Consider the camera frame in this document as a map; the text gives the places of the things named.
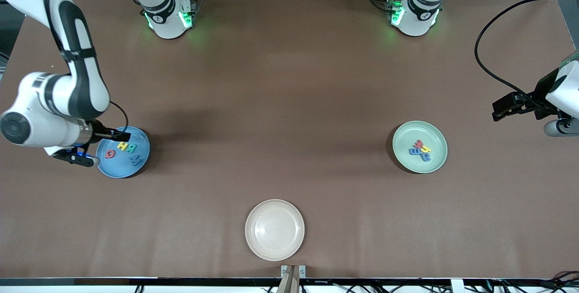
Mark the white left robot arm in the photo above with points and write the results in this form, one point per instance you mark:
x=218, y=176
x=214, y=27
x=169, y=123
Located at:
x=420, y=8

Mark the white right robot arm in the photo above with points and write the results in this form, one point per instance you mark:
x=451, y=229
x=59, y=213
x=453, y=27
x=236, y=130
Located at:
x=45, y=121

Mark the beige pole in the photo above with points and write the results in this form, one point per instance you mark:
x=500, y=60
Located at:
x=289, y=284

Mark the blue foam letter e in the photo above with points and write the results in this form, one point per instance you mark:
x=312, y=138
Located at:
x=414, y=151

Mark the pink foam letter w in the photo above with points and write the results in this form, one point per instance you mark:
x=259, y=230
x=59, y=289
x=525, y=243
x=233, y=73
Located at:
x=418, y=143

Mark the teal foam letter R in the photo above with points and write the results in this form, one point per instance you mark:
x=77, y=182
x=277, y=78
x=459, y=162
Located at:
x=130, y=149

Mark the blue foam letter M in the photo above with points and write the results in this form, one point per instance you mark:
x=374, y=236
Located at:
x=135, y=161

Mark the yellow foam letter f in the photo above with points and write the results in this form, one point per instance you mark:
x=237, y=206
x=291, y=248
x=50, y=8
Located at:
x=426, y=148

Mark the pink foam letter Q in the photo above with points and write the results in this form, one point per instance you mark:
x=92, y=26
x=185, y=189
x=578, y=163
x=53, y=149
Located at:
x=107, y=153

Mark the blue plate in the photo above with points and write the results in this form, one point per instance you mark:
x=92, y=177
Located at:
x=122, y=168

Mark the yellow foam letter H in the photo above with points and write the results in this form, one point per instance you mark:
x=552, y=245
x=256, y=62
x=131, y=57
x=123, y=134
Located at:
x=122, y=146

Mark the blue foam letter a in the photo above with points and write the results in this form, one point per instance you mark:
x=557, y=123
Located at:
x=427, y=157

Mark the black table edge rail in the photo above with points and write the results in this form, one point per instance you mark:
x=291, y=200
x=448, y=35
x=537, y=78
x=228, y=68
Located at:
x=135, y=281

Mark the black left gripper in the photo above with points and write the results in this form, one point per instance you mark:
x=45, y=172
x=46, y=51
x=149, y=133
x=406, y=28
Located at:
x=539, y=95

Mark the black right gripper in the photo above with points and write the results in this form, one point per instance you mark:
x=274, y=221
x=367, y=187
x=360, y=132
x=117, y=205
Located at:
x=97, y=131

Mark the cream plate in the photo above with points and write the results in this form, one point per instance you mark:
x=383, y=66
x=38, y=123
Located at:
x=274, y=229

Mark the green plate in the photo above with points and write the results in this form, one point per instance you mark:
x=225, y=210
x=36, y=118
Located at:
x=434, y=166

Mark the metal mounting bracket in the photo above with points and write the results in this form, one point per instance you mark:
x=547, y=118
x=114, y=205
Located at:
x=285, y=269

